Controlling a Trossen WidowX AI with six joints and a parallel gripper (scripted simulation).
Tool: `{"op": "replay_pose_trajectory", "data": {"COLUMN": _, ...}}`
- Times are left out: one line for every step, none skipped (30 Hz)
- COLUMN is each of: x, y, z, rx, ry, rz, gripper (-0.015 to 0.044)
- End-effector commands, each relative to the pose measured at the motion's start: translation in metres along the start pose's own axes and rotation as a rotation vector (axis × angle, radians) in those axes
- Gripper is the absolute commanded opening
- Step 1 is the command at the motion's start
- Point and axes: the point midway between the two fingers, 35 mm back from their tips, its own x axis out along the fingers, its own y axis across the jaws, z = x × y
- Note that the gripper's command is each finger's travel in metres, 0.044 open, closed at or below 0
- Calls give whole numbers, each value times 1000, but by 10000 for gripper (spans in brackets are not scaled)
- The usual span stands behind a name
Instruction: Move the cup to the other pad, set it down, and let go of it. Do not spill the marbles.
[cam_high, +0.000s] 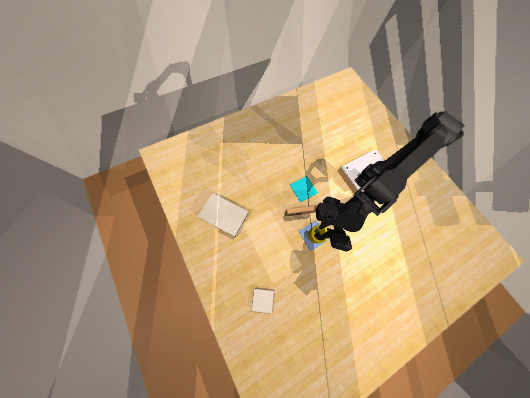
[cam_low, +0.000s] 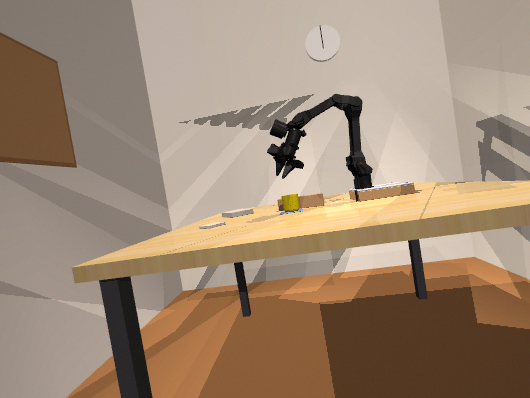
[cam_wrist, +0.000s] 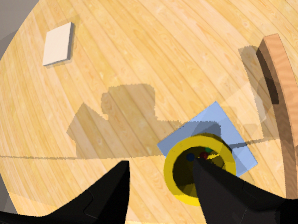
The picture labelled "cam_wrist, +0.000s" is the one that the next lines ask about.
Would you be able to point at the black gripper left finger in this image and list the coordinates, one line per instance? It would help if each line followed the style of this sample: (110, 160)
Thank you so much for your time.
(104, 202)

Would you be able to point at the cream flat square tile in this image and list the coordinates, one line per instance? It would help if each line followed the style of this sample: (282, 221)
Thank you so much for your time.
(58, 44)

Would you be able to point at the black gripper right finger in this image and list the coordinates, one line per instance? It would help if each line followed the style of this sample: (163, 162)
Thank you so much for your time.
(226, 199)

